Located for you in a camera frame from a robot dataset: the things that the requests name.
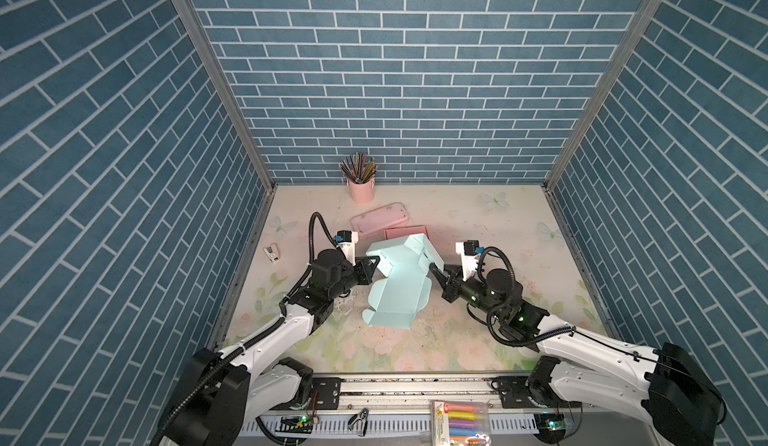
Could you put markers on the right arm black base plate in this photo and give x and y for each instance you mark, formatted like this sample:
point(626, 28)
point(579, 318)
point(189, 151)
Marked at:
point(519, 391)

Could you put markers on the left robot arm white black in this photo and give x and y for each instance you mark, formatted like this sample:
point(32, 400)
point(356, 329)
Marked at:
point(220, 389)

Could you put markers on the right small circuit board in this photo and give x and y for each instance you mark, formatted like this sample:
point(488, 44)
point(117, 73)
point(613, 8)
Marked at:
point(551, 429)

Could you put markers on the pink pencil cup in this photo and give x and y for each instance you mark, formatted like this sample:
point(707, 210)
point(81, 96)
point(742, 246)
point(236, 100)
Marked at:
point(361, 193)

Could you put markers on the small circuit board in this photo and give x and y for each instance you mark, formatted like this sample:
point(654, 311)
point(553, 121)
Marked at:
point(297, 424)
point(551, 429)

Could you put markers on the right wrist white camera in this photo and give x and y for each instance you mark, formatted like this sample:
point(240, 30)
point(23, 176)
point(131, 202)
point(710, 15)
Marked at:
point(469, 252)

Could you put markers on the pink paper box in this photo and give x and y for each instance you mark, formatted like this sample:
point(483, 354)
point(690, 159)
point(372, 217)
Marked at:
point(402, 231)

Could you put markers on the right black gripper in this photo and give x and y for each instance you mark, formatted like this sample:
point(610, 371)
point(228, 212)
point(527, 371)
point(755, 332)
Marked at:
point(450, 286)

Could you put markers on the pink pencil case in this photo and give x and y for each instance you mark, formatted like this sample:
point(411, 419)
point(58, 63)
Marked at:
point(376, 221)

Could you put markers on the light blue paper box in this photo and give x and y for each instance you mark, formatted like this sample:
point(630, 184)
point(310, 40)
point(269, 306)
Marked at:
point(404, 290)

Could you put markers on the black metal clip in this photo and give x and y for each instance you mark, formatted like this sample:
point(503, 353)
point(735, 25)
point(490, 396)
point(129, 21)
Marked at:
point(358, 423)

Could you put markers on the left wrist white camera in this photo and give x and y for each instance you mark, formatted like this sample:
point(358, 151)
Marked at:
point(346, 241)

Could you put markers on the aluminium front rail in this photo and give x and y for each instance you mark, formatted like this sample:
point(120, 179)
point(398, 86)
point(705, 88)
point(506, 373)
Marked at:
point(420, 389)

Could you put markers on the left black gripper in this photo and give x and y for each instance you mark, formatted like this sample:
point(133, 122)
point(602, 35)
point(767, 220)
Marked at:
point(364, 271)

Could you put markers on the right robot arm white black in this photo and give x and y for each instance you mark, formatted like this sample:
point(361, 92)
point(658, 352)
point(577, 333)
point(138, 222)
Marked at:
point(664, 386)

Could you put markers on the pack of coloured markers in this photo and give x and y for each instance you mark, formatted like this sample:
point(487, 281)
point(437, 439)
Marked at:
point(460, 423)

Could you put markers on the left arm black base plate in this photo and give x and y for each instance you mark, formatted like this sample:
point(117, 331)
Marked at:
point(319, 393)

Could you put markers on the wrist white camera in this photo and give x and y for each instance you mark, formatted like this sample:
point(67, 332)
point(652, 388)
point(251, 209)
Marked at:
point(346, 241)
point(469, 252)

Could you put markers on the small white pencil sharpener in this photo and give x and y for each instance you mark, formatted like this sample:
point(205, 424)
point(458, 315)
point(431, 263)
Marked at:
point(272, 252)

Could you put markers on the bundle of coloured pencils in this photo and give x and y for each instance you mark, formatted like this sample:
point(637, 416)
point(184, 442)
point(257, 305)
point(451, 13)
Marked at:
point(359, 168)

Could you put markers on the left small circuit board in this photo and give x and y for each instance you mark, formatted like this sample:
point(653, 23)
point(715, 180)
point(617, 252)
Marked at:
point(297, 424)

